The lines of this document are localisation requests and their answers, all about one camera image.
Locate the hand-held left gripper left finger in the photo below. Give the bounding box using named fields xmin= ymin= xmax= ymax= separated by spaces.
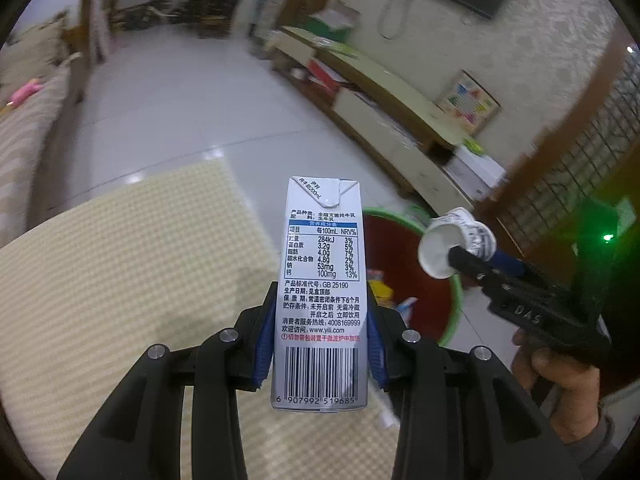
xmin=56 ymin=280 xmax=279 ymax=480

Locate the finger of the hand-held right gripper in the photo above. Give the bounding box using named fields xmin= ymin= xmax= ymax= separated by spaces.
xmin=492 ymin=250 xmax=551 ymax=286
xmin=447 ymin=245 xmax=506 ymax=291

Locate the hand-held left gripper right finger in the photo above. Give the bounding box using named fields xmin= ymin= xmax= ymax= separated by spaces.
xmin=366 ymin=280 xmax=583 ymax=480

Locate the patterned paper cup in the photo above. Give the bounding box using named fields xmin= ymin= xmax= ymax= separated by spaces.
xmin=418 ymin=208 xmax=497 ymax=279

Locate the red bin with green rim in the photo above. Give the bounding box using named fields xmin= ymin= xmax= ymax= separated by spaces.
xmin=362 ymin=206 xmax=463 ymax=347

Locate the white milk carton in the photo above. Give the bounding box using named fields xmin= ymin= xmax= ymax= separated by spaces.
xmin=271 ymin=176 xmax=370 ymax=413

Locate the person's right forearm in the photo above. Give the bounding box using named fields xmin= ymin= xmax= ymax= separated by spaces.
xmin=555 ymin=407 xmax=618 ymax=480

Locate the person's right hand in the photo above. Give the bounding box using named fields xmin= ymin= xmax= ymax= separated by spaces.
xmin=511 ymin=342 xmax=603 ymax=443

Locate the white box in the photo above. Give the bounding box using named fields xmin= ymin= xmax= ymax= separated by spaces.
xmin=445 ymin=147 xmax=508 ymax=201

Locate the framed board game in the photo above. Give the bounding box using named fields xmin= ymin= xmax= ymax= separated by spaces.
xmin=436 ymin=70 xmax=502 ymax=136

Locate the low television cabinet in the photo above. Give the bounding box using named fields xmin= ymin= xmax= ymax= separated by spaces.
xmin=270 ymin=25 xmax=476 ymax=216

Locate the green cardboard box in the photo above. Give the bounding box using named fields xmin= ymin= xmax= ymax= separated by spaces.
xmin=302 ymin=0 xmax=361 ymax=46

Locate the beige striped sofa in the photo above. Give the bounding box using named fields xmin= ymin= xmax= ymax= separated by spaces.
xmin=0 ymin=10 xmax=86 ymax=248

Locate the pink toy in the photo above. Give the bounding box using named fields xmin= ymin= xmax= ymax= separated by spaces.
xmin=7 ymin=80 xmax=43 ymax=108

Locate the white balance bicycle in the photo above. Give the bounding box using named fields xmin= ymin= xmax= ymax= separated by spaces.
xmin=125 ymin=2 xmax=176 ymax=28

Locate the television cable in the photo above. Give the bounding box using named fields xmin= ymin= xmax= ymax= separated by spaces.
xmin=377 ymin=0 xmax=416 ymax=41

